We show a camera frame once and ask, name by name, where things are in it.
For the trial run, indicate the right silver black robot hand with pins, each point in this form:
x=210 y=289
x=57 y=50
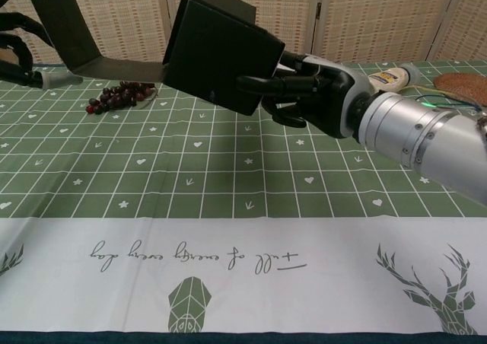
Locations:
x=327 y=104

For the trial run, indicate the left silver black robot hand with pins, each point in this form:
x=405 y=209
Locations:
x=19 y=74

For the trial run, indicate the black foldable cardboard box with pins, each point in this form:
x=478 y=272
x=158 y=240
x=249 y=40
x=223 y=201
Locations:
x=220 y=62

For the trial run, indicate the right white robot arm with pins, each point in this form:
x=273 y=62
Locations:
x=418 y=138

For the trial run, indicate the mayonnaise squeeze bottle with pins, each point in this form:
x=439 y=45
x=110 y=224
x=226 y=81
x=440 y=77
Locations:
x=392 y=79

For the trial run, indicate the bamboo folding screen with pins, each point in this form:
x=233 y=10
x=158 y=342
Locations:
x=342 y=16

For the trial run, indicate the dark red grape bunch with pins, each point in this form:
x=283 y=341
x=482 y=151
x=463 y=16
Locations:
x=121 y=94

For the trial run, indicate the round woven brown coaster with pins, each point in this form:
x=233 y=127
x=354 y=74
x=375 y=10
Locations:
x=460 y=87

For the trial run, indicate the green checked deer tablecloth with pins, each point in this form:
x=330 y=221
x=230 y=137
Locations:
x=228 y=275

